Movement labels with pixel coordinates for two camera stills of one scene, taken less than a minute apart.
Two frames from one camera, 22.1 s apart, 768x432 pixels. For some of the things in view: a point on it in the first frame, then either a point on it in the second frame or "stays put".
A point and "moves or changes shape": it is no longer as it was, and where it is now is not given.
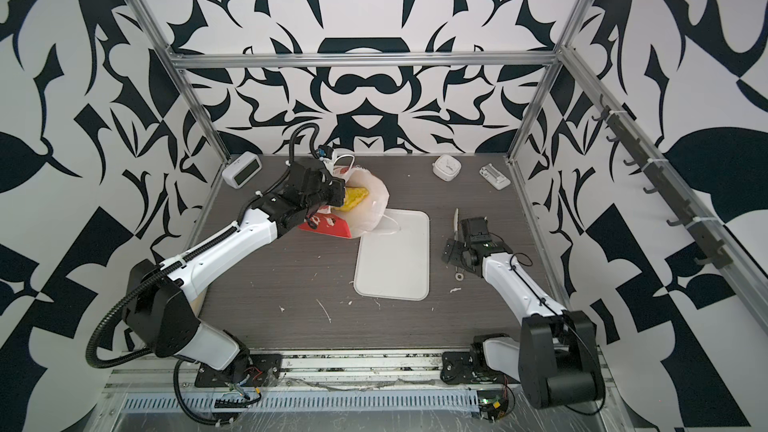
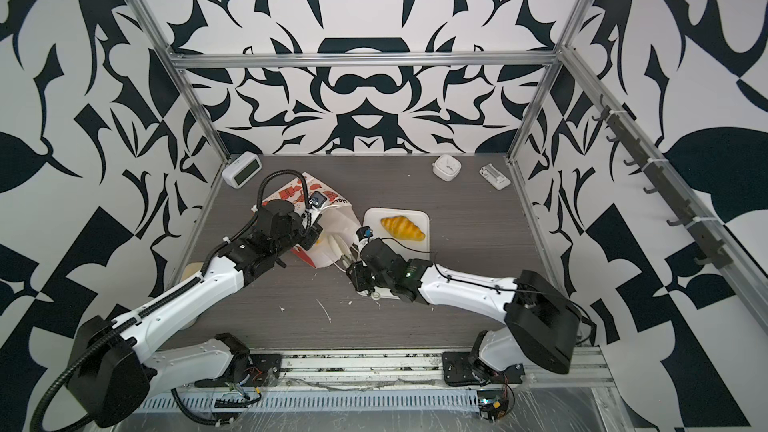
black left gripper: x=336 y=185 to x=312 y=232
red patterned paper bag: x=364 y=218 moves or changes shape
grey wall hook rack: x=711 y=252 stays put
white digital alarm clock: x=244 y=167 stays put
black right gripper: x=456 y=257 to x=358 y=280
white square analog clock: x=446 y=167 stays put
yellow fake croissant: x=353 y=197 to x=402 y=227
